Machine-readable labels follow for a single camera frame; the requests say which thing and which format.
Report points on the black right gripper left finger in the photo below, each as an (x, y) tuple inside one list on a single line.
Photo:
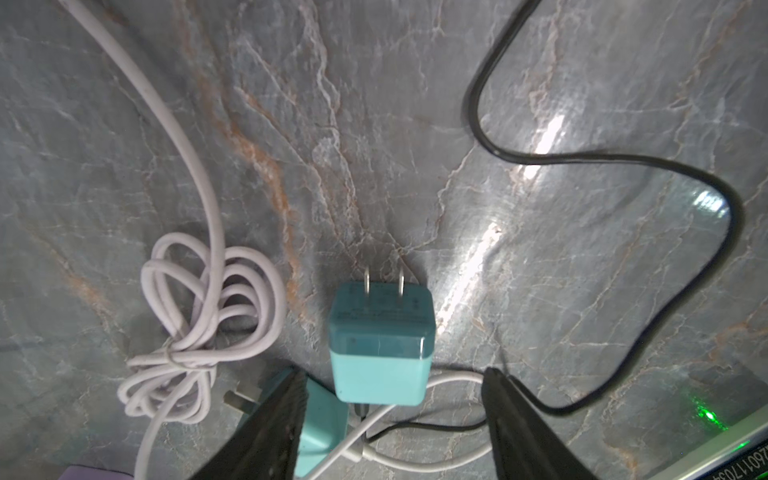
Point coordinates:
[(266, 445)]

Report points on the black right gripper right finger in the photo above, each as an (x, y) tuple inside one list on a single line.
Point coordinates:
[(523, 445)]

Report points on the small teal charger plug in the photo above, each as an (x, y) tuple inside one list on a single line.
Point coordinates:
[(324, 425)]

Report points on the large teal charger plug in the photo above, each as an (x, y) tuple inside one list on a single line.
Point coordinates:
[(381, 341)]

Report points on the purple power strip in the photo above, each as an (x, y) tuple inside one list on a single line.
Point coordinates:
[(78, 472)]

